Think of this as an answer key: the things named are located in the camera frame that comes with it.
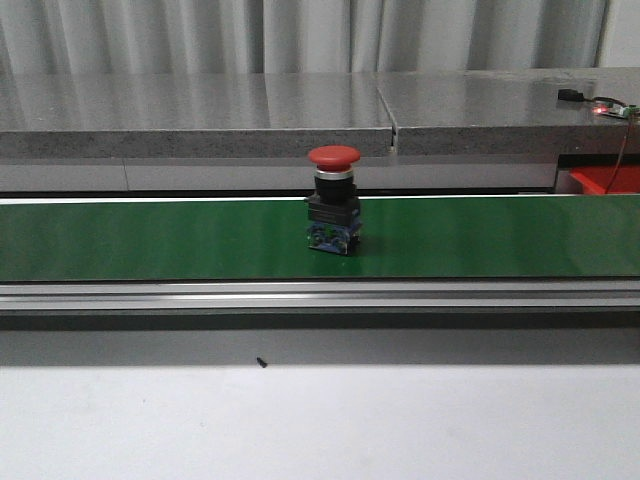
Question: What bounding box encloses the small green circuit board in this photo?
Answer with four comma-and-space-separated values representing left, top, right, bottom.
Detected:
594, 102, 639, 120

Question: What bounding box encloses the grey pleated curtain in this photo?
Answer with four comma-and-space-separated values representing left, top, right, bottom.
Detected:
1, 1, 611, 74

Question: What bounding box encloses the green conveyor belt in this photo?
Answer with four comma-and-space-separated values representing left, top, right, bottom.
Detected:
1, 195, 639, 282

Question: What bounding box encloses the black connector plug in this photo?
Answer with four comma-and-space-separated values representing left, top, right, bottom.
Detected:
557, 89, 585, 103

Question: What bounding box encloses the grey stone countertop right slab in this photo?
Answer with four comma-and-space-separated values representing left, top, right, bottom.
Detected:
377, 67, 639, 155

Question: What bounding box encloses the red plastic tray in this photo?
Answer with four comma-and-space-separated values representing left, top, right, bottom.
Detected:
570, 165, 640, 195

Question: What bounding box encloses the aluminium conveyor frame rail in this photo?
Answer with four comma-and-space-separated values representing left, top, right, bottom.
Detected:
1, 279, 639, 313

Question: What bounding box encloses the grey stone countertop slab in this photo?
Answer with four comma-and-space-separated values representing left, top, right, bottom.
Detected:
377, 67, 639, 155
1, 73, 393, 159

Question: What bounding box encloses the white cabinet front panel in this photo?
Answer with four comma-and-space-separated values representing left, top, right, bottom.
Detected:
1, 154, 558, 192

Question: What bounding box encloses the grey stone countertop left slab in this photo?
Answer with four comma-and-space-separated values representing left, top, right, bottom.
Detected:
1, 73, 393, 159

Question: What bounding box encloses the red black wire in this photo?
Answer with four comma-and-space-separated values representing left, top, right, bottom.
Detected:
579, 94, 637, 195

